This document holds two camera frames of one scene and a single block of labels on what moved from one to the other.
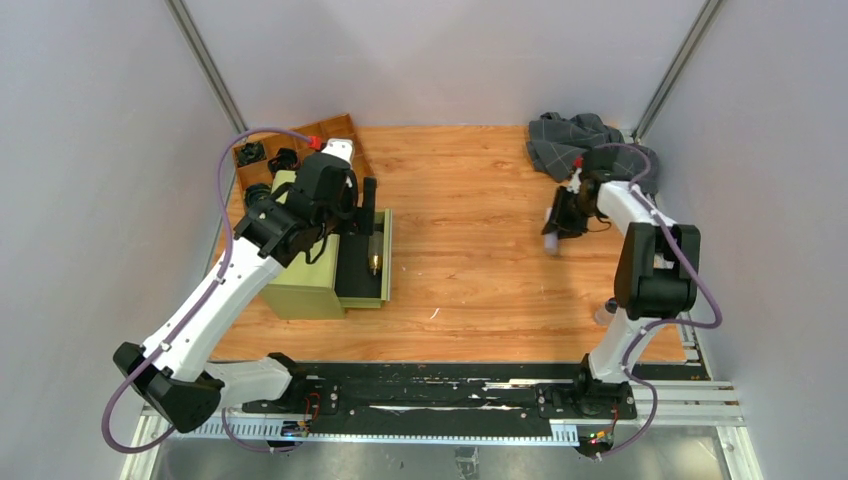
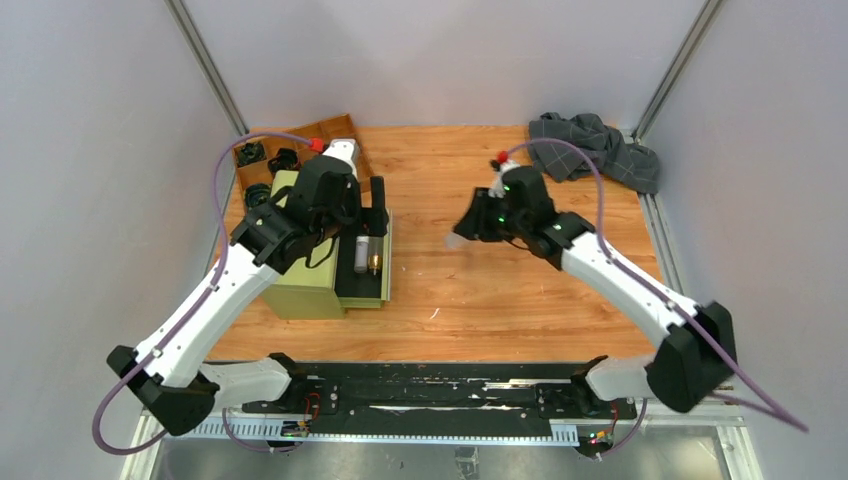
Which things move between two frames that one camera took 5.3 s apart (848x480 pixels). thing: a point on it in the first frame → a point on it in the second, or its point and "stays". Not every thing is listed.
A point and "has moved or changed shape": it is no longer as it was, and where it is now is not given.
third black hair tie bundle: [255, 192] stays
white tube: [551, 240] has moved or changed shape
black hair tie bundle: [251, 152] stays
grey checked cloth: [555, 142] stays
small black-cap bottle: [606, 315] → [454, 241]
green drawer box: [354, 273] stays
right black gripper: [559, 222] → [474, 224]
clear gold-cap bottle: [375, 252] stays
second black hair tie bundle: [286, 159] stays
